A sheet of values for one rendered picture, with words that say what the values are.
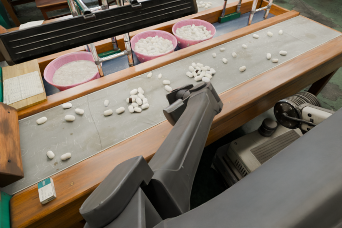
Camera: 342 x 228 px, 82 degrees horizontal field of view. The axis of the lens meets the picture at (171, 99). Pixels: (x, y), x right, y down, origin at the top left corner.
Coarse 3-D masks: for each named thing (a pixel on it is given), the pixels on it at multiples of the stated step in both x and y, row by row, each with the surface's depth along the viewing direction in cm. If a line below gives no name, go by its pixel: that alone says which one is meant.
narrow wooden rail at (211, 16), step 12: (252, 0) 152; (204, 12) 137; (216, 12) 140; (228, 12) 146; (168, 24) 126; (120, 36) 116; (132, 36) 117; (144, 36) 121; (96, 48) 110; (108, 48) 114; (120, 48) 118; (48, 60) 100
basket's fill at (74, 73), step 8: (72, 64) 103; (80, 64) 104; (88, 64) 102; (56, 72) 98; (64, 72) 99; (72, 72) 98; (80, 72) 98; (88, 72) 99; (56, 80) 94; (64, 80) 94; (72, 80) 94; (80, 80) 94
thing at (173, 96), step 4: (192, 84) 67; (184, 88) 66; (188, 88) 66; (172, 92) 64; (176, 92) 64; (180, 92) 62; (184, 92) 60; (168, 96) 64; (172, 96) 64; (176, 96) 64; (180, 96) 61; (168, 100) 64; (172, 100) 64; (176, 100) 64
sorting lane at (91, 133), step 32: (256, 32) 124; (288, 32) 124; (320, 32) 124; (224, 64) 102; (256, 64) 102; (96, 96) 86; (128, 96) 86; (160, 96) 86; (32, 128) 75; (64, 128) 75; (96, 128) 75; (128, 128) 75; (32, 160) 66; (64, 160) 66
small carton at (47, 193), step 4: (44, 180) 57; (48, 180) 57; (52, 180) 59; (40, 184) 57; (44, 184) 57; (48, 184) 57; (52, 184) 57; (40, 188) 56; (44, 188) 56; (48, 188) 56; (52, 188) 56; (40, 192) 55; (44, 192) 55; (48, 192) 55; (52, 192) 55; (40, 196) 54; (44, 196) 54; (48, 196) 54; (52, 196) 55; (40, 200) 54; (44, 200) 54; (48, 200) 55
